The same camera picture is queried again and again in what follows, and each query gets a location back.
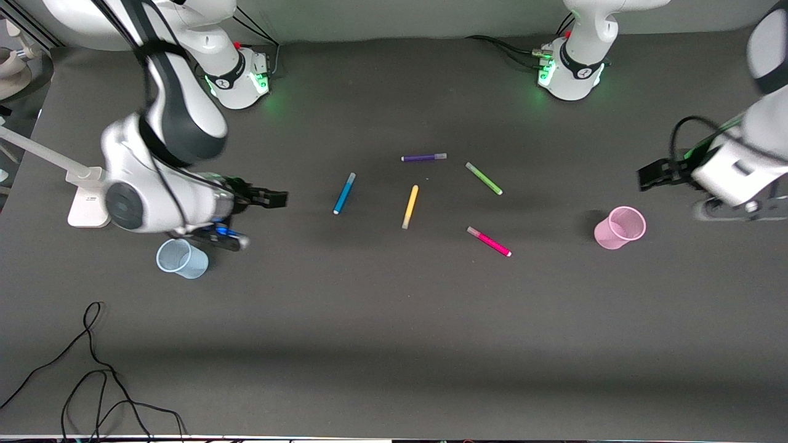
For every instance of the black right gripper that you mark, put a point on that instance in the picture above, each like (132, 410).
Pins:
(244, 192)

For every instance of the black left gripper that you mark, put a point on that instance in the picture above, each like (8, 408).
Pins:
(677, 169)

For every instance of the blue marker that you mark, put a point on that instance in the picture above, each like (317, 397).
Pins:
(344, 194)

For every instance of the pink marker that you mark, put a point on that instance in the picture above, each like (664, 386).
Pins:
(489, 241)

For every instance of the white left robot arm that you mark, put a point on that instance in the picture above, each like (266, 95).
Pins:
(748, 166)

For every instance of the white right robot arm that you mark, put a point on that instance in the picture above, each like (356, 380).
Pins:
(184, 117)

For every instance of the translucent pink cup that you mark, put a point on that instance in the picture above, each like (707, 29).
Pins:
(620, 227)

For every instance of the translucent blue cup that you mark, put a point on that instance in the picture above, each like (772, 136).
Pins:
(181, 258)

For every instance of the yellow marker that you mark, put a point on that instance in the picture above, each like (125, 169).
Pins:
(410, 207)

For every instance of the purple marker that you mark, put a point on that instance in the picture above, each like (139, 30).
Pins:
(423, 157)

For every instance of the green marker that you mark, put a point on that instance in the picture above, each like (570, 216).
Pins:
(484, 178)

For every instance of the white stand with pole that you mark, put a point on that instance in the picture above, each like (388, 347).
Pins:
(86, 206)

